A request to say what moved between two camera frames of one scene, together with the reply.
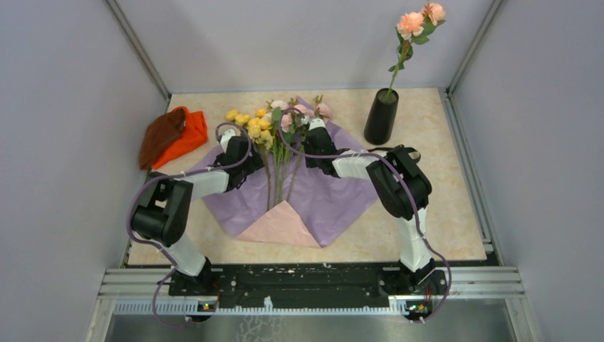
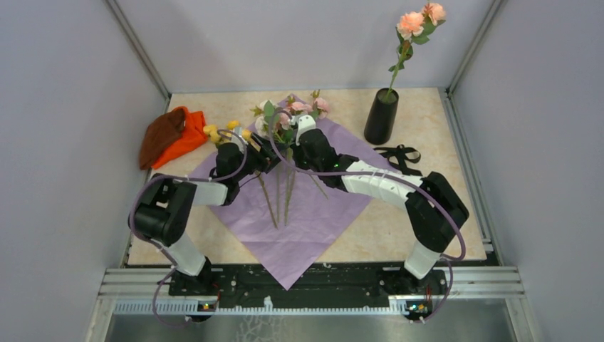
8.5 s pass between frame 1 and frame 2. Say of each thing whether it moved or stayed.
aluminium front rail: stayed
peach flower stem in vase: stayed
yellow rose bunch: moved
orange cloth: stayed
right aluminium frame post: stayed
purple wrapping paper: moved
